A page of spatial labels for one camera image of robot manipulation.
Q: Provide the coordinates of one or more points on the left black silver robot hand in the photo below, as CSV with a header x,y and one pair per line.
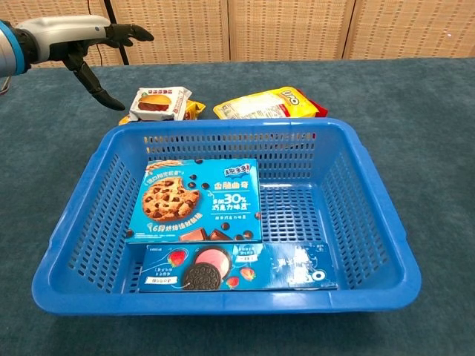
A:
x,y
63,31

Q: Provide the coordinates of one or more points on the white burger snack packet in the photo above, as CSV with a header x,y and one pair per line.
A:
x,y
156,102

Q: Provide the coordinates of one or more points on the yellow black snack bag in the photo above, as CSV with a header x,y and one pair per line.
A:
x,y
193,109

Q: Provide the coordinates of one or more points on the blue chocolate chip cookie box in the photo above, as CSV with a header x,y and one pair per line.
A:
x,y
222,200

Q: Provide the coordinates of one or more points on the dark blue cookie box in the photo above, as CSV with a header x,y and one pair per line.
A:
x,y
259,267

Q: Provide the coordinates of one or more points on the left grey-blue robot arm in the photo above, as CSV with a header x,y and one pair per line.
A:
x,y
7,48

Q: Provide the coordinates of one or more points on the blue perforated plastic basket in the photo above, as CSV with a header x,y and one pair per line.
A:
x,y
222,300

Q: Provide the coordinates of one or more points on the bamboo folding screen panel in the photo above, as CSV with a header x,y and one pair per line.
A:
x,y
289,29
55,7
408,29
174,29

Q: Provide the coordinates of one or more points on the black tripod stand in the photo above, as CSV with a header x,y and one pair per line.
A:
x,y
123,55

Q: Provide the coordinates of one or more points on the yellow Lipo rusk bag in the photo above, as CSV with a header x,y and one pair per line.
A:
x,y
259,104

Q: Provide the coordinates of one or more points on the teal carpet table mat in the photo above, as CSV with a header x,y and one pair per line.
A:
x,y
408,111

